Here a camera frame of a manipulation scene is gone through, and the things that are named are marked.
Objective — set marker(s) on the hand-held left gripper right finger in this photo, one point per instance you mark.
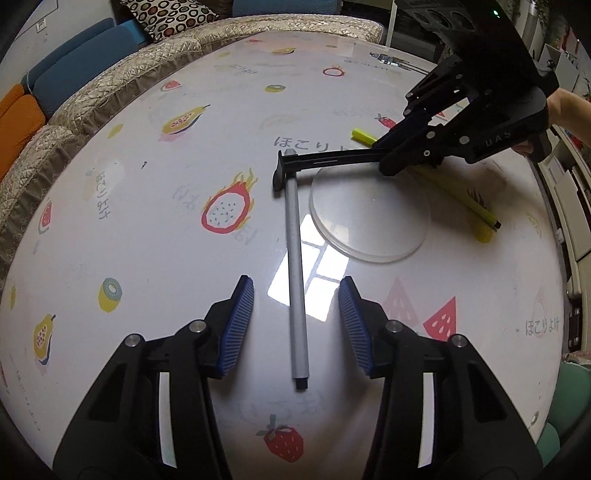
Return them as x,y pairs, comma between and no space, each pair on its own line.
354,327

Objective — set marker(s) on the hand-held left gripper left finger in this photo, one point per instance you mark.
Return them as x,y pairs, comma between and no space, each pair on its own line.
238,327

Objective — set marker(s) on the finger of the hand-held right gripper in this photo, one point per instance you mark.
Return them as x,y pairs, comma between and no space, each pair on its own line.
438,92
415,147

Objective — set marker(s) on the grey pen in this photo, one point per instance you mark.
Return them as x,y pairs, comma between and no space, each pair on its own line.
295,277

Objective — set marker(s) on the black plastic stick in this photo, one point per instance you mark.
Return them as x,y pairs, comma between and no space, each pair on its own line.
323,159

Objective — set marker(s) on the person's right forearm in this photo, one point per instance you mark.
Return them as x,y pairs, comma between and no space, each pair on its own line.
570,108

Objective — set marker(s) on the person's right hand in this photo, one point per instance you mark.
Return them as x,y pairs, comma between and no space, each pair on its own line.
525,148

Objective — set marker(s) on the yellow pen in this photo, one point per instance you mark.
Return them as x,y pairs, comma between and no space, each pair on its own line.
461,198

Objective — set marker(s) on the clear round plastic lid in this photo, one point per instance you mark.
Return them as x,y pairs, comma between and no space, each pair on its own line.
369,221

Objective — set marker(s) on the fruit print tablecloth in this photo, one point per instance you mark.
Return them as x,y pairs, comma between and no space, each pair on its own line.
161,230

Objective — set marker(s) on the white shelf unit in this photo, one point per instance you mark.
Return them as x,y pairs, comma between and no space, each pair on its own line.
572,207

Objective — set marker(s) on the blue sofa cushion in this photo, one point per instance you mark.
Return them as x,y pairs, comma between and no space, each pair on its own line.
78,55
286,7

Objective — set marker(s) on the green stool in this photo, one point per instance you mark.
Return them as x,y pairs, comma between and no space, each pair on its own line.
570,401

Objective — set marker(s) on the circle patterned pillow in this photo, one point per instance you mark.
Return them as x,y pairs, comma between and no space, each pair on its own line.
175,18

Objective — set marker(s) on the beige quilted sofa cover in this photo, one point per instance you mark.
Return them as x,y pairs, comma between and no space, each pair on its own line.
115,78

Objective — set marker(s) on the orange sofa cushion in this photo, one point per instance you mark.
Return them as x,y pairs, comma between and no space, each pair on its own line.
18,120

